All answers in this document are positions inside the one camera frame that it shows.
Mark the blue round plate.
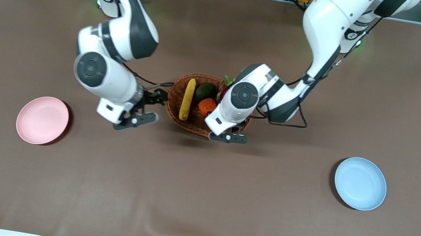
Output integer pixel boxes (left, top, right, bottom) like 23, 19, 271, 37
329, 154, 392, 215

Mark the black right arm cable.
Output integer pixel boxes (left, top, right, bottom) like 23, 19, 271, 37
33, 0, 188, 89

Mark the yellow banana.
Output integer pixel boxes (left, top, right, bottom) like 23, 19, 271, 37
178, 77, 197, 122

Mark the orange fruit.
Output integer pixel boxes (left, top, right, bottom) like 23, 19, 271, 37
197, 97, 219, 119

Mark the brown woven wicker basket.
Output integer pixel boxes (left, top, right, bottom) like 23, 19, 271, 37
162, 69, 257, 145

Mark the pink round plate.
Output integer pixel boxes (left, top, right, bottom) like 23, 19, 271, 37
13, 92, 73, 150

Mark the pink dragon fruit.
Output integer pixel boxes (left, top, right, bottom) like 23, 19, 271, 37
215, 74, 239, 105

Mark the brown table mat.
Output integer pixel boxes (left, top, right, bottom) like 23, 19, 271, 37
0, 0, 421, 236

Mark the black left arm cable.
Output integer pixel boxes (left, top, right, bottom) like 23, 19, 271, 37
255, 0, 384, 140

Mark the dark green avocado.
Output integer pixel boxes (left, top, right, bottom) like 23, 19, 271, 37
194, 81, 219, 105

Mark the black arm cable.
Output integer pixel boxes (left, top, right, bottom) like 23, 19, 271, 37
255, 0, 384, 140
33, 0, 188, 89

